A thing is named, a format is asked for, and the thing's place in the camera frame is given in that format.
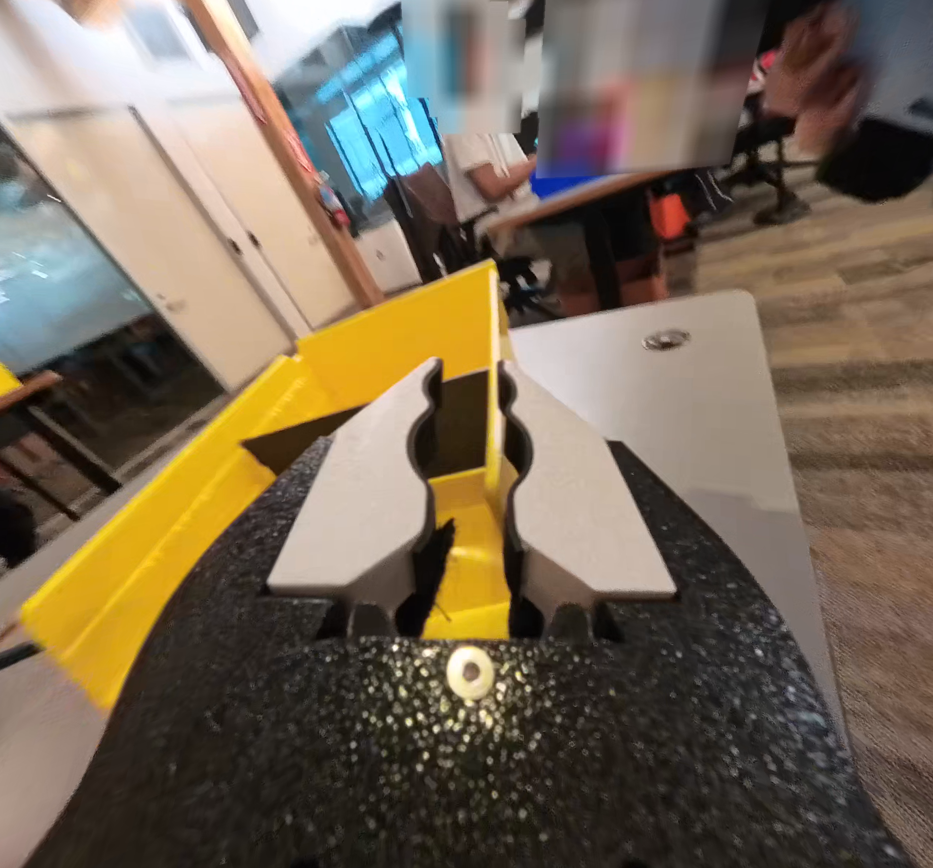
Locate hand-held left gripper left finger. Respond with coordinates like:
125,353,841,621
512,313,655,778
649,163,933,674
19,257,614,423
266,357,446,608

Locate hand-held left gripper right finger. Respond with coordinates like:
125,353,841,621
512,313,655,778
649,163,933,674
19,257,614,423
497,360,679,608

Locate yellow plastic bin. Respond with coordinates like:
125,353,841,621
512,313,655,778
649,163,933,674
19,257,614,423
20,261,513,710

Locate white recycling cabinet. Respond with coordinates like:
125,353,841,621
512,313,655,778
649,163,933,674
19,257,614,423
356,225,422,295

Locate red fire extinguisher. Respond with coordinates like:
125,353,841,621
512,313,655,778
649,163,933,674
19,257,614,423
315,179,352,229

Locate black office chair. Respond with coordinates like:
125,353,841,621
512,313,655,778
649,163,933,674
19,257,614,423
729,114,813,226
385,163,475,282

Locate white cabinet doors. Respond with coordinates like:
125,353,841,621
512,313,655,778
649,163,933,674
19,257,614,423
3,99,358,391

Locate orange object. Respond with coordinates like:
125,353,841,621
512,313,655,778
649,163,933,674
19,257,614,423
647,192,693,242

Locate wood edged table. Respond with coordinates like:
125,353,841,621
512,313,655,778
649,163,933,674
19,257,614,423
484,170,675,311

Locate wooden pillar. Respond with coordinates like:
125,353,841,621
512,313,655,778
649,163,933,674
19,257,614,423
142,0,386,308

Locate blurred black object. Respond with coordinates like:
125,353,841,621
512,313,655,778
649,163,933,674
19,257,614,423
816,118,933,202

